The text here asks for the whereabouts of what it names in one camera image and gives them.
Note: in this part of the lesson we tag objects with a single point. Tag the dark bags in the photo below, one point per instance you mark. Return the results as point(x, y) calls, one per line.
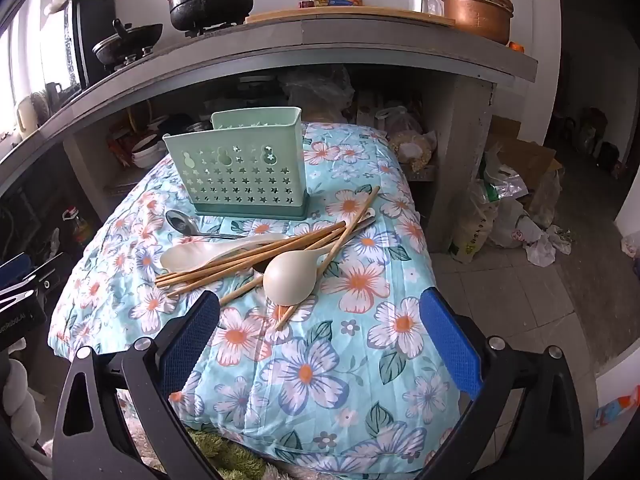
point(597, 135)

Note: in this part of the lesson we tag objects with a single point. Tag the small orange object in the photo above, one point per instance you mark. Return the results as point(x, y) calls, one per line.
point(517, 47)

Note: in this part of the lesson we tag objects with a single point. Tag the bunch of wooden chopsticks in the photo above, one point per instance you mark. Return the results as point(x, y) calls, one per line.
point(235, 260)

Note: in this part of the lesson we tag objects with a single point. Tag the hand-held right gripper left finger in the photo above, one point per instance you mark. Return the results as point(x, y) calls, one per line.
point(190, 345)

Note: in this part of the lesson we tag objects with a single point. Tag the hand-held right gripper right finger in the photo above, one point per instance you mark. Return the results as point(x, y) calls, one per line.
point(450, 345)

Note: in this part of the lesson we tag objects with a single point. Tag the white rice sack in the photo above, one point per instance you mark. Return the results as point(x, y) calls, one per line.
point(475, 230)

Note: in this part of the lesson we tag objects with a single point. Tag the white plastic rice spoon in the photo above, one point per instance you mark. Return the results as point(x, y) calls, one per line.
point(182, 257)

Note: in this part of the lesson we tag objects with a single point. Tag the cardboard box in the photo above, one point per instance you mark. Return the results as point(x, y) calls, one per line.
point(525, 155)

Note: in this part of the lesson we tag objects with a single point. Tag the person's left hand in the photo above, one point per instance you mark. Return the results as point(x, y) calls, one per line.
point(20, 405)

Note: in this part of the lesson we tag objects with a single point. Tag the green fluffy rug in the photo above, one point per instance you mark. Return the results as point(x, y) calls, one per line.
point(225, 455)

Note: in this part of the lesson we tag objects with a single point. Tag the white mug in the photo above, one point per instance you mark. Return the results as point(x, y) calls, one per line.
point(27, 115)

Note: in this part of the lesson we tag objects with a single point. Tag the wooden cutting board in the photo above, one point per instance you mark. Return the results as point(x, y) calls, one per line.
point(350, 15)

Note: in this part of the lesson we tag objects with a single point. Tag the stack of white bowls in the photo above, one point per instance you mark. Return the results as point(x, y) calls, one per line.
point(147, 155)

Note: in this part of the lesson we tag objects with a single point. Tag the green plastic utensil holder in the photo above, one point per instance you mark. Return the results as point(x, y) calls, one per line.
point(225, 180)

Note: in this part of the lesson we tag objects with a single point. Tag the silver green packet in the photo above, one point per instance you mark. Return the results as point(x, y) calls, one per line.
point(505, 182)

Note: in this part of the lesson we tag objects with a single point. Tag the concrete kitchen counter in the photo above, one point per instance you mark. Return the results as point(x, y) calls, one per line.
point(350, 35)

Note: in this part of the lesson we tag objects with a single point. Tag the clear plastic bag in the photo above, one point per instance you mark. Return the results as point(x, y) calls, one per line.
point(315, 87)

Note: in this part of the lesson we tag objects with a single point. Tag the crumpled white plastic bag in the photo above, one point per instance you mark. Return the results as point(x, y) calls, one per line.
point(525, 232)

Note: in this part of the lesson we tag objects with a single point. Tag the black kitchen appliance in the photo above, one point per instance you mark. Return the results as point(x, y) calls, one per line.
point(92, 35)

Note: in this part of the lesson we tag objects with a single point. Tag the cooking oil bottle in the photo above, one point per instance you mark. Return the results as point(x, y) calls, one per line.
point(80, 230)

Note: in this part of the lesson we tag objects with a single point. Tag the metal spoon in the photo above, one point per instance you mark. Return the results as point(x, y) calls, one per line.
point(182, 221)

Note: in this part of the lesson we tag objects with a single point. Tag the black wok with lid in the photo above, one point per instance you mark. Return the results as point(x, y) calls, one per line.
point(127, 42)

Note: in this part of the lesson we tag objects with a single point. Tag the copper-coloured pot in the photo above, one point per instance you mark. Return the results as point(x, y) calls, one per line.
point(475, 22)

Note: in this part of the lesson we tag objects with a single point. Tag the floral turquoise blanket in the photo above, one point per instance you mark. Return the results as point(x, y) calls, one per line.
point(310, 370)

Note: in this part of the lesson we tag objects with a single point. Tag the white plastic ladle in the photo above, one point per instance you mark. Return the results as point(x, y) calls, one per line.
point(290, 277)

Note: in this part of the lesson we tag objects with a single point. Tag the orange blue packet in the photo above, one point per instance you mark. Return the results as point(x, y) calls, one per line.
point(617, 410)

